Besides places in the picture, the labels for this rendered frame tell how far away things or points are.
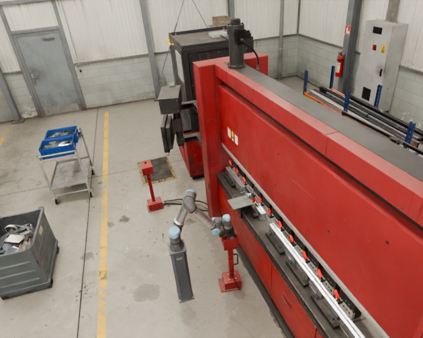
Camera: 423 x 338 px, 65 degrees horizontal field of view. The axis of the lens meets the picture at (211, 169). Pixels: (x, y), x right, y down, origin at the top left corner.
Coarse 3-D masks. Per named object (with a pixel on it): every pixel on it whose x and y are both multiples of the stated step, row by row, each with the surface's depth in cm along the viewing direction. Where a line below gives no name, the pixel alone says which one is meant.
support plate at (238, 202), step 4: (240, 196) 370; (244, 196) 370; (228, 200) 367; (232, 200) 366; (236, 200) 366; (240, 200) 365; (244, 200) 365; (248, 200) 364; (232, 204) 360; (236, 204) 360; (240, 204) 359; (244, 204) 358; (252, 204) 358; (232, 208) 354; (236, 208) 354
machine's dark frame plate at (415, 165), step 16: (256, 80) 304; (272, 80) 300; (288, 96) 263; (304, 96) 261; (320, 112) 232; (336, 112) 229; (336, 128) 208; (352, 128) 206; (368, 144) 188; (384, 144) 186; (400, 160) 171; (416, 160) 170; (352, 176) 202; (416, 176) 158; (416, 224) 163
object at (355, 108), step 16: (320, 96) 488; (336, 96) 484; (352, 96) 476; (352, 112) 435; (368, 112) 425; (384, 112) 420; (368, 128) 398; (384, 128) 394; (400, 128) 381; (416, 128) 376; (416, 144) 352
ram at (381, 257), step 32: (224, 96) 367; (224, 128) 394; (256, 128) 303; (256, 160) 321; (288, 160) 259; (320, 160) 223; (288, 192) 272; (320, 192) 225; (352, 192) 192; (288, 224) 287; (320, 224) 235; (352, 224) 199; (384, 224) 173; (320, 256) 246; (352, 256) 207; (384, 256) 179; (416, 256) 158; (352, 288) 215; (384, 288) 186; (416, 288) 162; (384, 320) 192; (416, 320) 168
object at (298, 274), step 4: (288, 260) 299; (288, 264) 296; (292, 264) 295; (292, 268) 291; (296, 268) 291; (296, 272) 287; (300, 272) 287; (296, 276) 285; (300, 276) 283; (300, 280) 280; (304, 284) 276; (308, 284) 277
